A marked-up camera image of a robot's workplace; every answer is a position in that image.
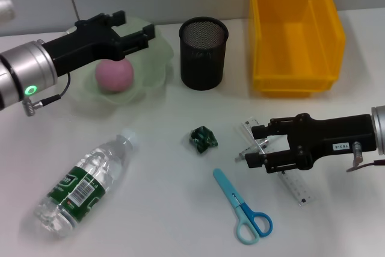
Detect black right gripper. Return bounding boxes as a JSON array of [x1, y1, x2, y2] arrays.
[[244, 113, 377, 175]]

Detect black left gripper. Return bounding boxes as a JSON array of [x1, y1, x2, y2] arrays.
[[41, 10, 156, 78]]

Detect pink toy peach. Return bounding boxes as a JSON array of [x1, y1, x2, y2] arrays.
[[95, 59, 134, 94]]

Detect green plastic wrapper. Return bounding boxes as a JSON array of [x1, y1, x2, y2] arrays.
[[188, 126, 219, 155]]

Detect clear green-label water bottle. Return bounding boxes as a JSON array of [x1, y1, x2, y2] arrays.
[[20, 127, 139, 238]]

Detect silver pen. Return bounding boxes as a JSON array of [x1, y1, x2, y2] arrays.
[[234, 136, 285, 163]]

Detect green wavy glass fruit plate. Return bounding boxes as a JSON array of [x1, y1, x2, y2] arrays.
[[64, 17, 175, 109]]

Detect transparent plastic ruler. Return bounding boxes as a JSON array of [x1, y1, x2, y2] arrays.
[[241, 117, 317, 206]]

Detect blue scissors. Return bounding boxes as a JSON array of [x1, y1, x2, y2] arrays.
[[212, 168, 274, 245]]

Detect black mesh pen holder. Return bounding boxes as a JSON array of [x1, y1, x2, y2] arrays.
[[179, 17, 229, 91]]

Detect yellow plastic bin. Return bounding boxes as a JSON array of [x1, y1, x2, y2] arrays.
[[248, 0, 347, 99]]

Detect right arm cable with plug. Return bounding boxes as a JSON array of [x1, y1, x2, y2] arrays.
[[345, 141, 385, 173]]

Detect arm cable with plug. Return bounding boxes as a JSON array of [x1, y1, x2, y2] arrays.
[[345, 141, 385, 173], [23, 73, 72, 116]]

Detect left arm cable with plug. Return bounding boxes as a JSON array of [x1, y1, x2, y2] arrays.
[[23, 73, 72, 116]]

